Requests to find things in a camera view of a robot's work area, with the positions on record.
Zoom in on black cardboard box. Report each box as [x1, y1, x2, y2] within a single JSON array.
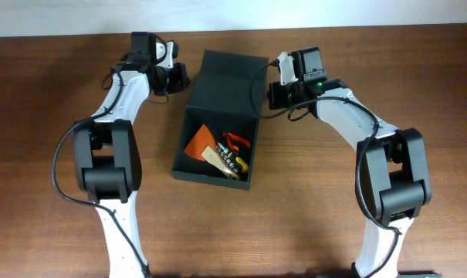
[[171, 50, 269, 191]]

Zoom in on orange scraper wooden handle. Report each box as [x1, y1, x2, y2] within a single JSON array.
[[184, 124, 240, 181]]

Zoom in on red handled cutting pliers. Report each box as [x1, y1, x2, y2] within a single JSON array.
[[223, 132, 252, 152]]

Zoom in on yellow black stubby screwdriver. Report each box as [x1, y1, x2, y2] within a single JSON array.
[[227, 152, 249, 175]]

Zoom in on orange socket bit rail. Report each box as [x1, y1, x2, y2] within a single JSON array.
[[217, 142, 239, 174]]

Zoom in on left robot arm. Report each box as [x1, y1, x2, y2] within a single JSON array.
[[70, 32, 190, 277]]

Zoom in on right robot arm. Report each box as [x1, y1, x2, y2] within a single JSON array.
[[267, 46, 431, 278]]

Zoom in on right black cable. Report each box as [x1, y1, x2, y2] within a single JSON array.
[[249, 61, 403, 278]]

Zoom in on black cable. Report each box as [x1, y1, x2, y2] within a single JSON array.
[[51, 34, 171, 278], [249, 61, 403, 278]]

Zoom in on left black cable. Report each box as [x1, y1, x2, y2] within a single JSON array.
[[51, 34, 171, 278]]

